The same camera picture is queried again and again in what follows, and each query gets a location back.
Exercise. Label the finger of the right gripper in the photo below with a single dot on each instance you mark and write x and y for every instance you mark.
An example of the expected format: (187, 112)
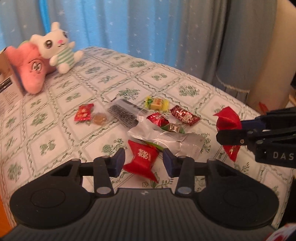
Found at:
(257, 124)
(237, 137)

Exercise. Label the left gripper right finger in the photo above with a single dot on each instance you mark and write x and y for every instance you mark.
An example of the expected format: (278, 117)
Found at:
(182, 167)

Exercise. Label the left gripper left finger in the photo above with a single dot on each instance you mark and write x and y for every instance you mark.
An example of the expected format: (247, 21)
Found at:
(104, 168)

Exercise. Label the red bow candy wrapper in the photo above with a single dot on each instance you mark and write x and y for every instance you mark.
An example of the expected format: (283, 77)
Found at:
(229, 120)

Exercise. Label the red square candy box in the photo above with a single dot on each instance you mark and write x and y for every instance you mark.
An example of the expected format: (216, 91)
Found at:
(144, 157)

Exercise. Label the green candy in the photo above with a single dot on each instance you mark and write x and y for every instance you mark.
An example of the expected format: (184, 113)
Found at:
(172, 127)

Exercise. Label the dark red foil candy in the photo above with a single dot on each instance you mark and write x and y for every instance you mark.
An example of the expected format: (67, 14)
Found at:
(184, 115)

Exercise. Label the red foil round candy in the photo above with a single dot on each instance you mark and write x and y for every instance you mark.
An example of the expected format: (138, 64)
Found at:
(158, 119)

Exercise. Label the clear black seed bar packet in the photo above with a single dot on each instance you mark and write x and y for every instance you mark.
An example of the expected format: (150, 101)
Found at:
(126, 112)

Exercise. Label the yellow candy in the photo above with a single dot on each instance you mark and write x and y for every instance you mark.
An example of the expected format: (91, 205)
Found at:
(154, 103)

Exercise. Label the brown clear-wrapped candy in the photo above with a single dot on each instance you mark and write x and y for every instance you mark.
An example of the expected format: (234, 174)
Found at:
(99, 119)

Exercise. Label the small red patterned candy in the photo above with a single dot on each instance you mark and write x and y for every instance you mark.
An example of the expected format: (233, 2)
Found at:
(84, 112)

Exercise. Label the green floral tablecloth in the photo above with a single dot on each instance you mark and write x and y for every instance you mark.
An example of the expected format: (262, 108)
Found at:
(39, 133)

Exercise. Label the blue star curtain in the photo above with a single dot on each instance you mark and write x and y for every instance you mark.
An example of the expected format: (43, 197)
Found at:
(221, 42)

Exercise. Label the beige humidifier product box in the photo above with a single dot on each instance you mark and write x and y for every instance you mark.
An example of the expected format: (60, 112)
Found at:
(11, 87)

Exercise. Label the pink star plush toy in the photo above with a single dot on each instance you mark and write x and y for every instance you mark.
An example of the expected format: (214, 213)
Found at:
(31, 67)

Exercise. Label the white bunny plush toy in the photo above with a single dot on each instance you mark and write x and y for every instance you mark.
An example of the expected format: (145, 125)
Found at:
(56, 47)

